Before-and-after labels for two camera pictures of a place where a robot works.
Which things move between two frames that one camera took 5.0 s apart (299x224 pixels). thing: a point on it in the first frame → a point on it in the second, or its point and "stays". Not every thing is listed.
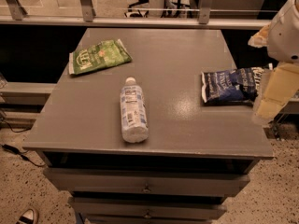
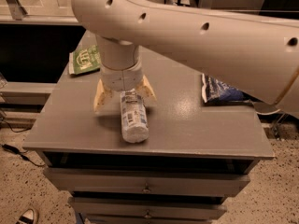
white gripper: [286, 35] → [121, 78]
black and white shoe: [29, 217] stays
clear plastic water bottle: [134, 118] stays
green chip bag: [102, 55] stays
